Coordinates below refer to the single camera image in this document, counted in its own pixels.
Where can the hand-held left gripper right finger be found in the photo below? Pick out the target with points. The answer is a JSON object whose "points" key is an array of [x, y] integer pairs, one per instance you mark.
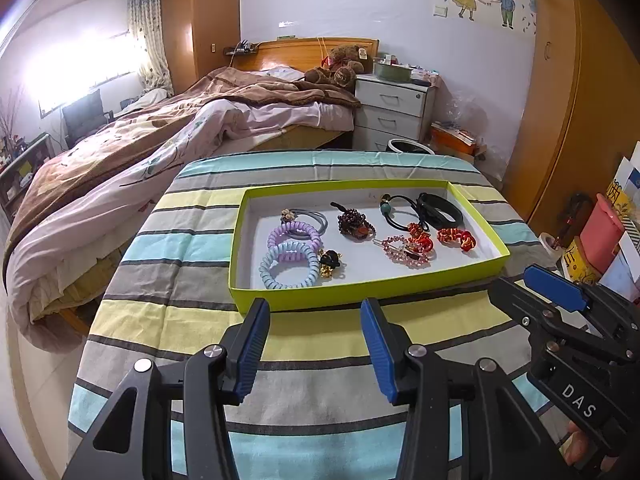
{"points": [[377, 350]]}

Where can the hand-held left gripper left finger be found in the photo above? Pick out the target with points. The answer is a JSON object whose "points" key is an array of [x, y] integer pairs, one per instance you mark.
{"points": [[252, 350]]}

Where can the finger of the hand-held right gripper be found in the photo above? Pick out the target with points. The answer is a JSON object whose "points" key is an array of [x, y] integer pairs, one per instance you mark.
{"points": [[520, 305], [555, 287]]}

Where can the green cardboard box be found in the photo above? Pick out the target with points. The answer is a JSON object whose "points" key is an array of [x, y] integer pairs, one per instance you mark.
{"points": [[350, 290]]}

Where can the pink rhinestone hair clip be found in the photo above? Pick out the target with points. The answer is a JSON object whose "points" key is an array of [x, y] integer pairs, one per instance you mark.
{"points": [[400, 255]]}

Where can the black gold hair ornament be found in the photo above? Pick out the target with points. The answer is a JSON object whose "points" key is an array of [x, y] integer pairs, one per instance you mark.
{"points": [[330, 260]]}

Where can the person's right hand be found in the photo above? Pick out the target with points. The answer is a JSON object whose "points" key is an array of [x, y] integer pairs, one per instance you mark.
{"points": [[577, 445]]}

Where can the yellow printed box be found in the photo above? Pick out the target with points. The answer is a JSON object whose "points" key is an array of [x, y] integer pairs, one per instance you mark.
{"points": [[580, 260]]}

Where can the tape roll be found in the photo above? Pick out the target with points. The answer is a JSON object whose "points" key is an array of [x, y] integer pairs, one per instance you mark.
{"points": [[550, 246]]}

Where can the pink plastic container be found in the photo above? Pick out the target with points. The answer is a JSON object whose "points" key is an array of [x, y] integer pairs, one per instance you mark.
{"points": [[602, 232]]}

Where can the striped bed sheet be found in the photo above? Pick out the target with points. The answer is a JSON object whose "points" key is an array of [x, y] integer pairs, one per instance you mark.
{"points": [[200, 285]]}

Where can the large wooden wardrobe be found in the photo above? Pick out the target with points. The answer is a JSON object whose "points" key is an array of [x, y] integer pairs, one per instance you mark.
{"points": [[575, 110]]}

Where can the orange box of books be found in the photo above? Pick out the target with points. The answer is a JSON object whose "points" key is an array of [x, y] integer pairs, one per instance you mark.
{"points": [[457, 137]]}

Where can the white trash bin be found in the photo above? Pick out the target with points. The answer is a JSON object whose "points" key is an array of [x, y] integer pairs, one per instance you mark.
{"points": [[410, 146]]}

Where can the pink quilt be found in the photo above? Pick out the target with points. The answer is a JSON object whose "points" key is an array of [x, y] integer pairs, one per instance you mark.
{"points": [[125, 195]]}

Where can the clear plastic bag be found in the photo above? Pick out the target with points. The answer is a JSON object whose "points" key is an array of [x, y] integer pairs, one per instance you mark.
{"points": [[457, 110]]}

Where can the white nightstand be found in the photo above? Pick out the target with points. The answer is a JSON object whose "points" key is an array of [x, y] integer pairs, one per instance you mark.
{"points": [[395, 105]]}

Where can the brown blanket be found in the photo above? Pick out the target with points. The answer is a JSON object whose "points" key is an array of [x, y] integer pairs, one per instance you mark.
{"points": [[240, 92]]}

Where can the green basin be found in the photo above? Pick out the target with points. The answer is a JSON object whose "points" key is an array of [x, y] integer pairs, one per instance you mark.
{"points": [[392, 72]]}

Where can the brown teddy bear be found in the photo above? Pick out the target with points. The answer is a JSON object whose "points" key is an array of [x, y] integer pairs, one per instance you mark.
{"points": [[342, 72]]}

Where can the black chair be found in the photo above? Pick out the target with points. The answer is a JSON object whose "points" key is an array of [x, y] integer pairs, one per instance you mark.
{"points": [[85, 115]]}

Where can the cluttered desk shelf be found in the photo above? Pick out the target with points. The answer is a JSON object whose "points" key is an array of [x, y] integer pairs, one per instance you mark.
{"points": [[22, 170]]}

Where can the wooden bed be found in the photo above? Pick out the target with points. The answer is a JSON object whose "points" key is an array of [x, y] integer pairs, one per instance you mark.
{"points": [[290, 52]]}

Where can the power strip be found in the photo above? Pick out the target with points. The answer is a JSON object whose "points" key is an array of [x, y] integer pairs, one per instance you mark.
{"points": [[242, 49]]}

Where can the window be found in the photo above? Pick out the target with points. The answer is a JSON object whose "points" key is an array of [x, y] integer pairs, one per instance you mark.
{"points": [[85, 70]]}

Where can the patterned curtain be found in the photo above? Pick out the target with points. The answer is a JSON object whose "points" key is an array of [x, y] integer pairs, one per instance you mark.
{"points": [[150, 40]]}

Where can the tall wooden cabinet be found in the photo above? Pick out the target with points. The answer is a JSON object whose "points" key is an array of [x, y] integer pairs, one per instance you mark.
{"points": [[200, 20]]}

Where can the dried branches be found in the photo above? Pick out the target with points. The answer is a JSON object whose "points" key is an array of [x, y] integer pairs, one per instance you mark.
{"points": [[10, 115]]}

